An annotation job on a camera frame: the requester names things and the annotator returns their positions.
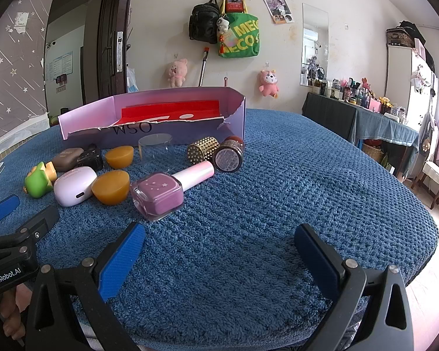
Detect wall photo collage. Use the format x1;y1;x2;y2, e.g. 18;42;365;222
263;0;295;25

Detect pink rabbit plush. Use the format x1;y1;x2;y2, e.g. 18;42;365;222
164;58;189;88

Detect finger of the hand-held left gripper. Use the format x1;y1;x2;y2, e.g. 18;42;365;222
0;195;21;237
7;205;61;253

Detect clear plastic bag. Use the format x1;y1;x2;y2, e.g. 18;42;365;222
126;68;140;94

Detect white cushioned stool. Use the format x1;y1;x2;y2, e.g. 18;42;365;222
411;161;439;209

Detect row of cosmetics bottles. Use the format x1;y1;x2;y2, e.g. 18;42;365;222
307;77;410;121

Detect gold studded cylinder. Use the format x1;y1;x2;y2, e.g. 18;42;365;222
186;136;220;166

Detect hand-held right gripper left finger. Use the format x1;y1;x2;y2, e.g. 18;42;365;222
25;221;147;351

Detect person's left hand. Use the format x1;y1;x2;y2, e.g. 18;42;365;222
0;284;33;345

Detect pale lilac earbud case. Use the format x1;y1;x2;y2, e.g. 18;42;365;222
53;166;98;207

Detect patterned brown suitcase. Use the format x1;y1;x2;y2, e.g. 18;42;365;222
386;20;425;48

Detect wall mirror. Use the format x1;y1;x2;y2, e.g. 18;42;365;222
301;3;330;87

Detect glitter nail polish bottle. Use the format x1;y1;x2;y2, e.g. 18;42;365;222
212;136;245;172

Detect green toy figure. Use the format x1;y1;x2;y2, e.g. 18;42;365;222
23;161;58;199

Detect green tote bag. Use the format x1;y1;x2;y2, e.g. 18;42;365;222
218;12;260;59

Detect blue knitted blanket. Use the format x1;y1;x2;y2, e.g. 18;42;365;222
0;108;439;348

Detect orange half sphere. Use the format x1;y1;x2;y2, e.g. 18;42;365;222
91;170;131;205
105;145;135;169

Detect large pink nail polish bottle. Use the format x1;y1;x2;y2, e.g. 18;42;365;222
130;161;216;222

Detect clear plastic cup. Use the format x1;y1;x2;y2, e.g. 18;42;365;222
138;134;175;174

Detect purple cardboard box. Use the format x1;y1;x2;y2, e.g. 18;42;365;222
58;87;246;150

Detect white wardrobe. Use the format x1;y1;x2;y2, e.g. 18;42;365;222
384;42;439;154

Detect metal mop handle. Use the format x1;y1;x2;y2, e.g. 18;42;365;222
197;47;210;87

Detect red bag with yellow straps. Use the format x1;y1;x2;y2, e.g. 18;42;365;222
222;0;247;14

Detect cloth-covered dressing table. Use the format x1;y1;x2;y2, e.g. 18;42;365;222
302;91;419;176

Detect pink fox plush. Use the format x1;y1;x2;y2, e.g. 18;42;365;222
257;69;279;99

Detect black backpack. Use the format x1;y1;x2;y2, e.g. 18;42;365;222
189;0;220;44

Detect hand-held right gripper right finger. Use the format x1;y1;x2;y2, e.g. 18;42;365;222
294;223;415;351

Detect dark brown door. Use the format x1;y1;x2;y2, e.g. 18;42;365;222
97;0;136;99

